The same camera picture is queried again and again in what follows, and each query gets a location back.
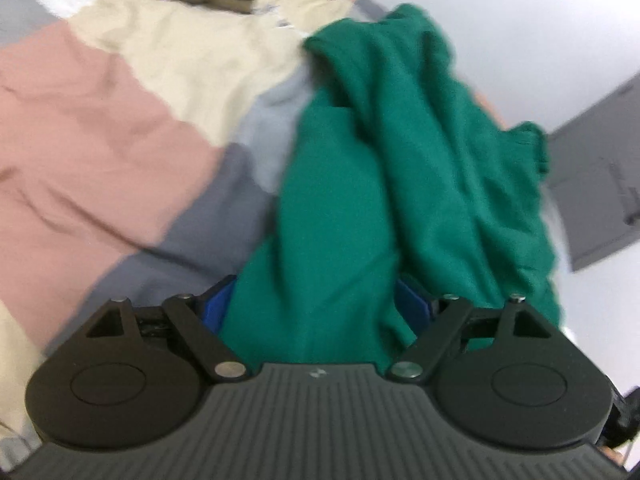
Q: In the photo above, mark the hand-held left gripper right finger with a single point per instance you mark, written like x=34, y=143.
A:
x=412, y=305

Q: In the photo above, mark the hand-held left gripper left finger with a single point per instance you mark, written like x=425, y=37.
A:
x=217, y=305

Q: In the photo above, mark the green hoodie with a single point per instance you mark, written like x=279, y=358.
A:
x=400, y=160

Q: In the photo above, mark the patchwork bed blanket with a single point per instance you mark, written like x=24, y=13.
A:
x=100, y=135

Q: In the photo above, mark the grey door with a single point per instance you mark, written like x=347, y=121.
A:
x=595, y=185

